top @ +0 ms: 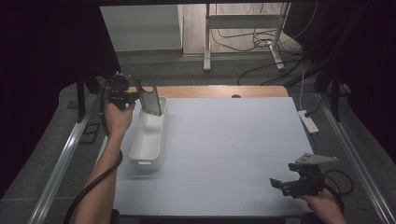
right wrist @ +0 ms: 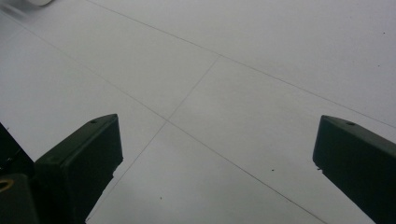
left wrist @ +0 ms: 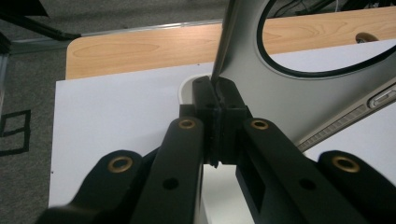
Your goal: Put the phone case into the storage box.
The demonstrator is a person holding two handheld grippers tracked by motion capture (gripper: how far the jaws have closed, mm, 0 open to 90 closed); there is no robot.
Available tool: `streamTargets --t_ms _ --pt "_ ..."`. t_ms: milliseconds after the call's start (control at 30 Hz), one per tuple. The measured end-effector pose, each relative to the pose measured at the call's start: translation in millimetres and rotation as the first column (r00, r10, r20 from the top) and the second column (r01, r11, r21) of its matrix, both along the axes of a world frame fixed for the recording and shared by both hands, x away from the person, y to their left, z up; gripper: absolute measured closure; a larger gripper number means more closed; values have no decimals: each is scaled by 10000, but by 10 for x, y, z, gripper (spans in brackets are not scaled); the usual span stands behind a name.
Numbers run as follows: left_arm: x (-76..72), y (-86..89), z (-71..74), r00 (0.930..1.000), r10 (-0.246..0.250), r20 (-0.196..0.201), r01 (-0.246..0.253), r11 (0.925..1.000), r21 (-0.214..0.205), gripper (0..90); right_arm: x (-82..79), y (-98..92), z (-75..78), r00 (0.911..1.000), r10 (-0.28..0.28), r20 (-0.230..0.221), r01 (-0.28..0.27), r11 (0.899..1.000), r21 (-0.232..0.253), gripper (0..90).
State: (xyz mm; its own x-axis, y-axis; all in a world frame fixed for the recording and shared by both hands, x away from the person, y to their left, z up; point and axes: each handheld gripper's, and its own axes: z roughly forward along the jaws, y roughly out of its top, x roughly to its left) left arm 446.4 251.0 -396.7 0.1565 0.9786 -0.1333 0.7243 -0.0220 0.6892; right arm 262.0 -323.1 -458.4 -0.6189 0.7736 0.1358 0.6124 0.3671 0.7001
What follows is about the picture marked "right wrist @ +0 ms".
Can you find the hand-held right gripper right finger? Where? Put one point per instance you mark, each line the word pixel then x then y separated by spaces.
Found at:
pixel 358 161

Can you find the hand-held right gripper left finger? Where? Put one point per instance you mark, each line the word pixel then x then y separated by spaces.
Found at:
pixel 77 168

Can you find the white plastic bin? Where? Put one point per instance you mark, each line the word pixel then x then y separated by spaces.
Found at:
pixel 39 2

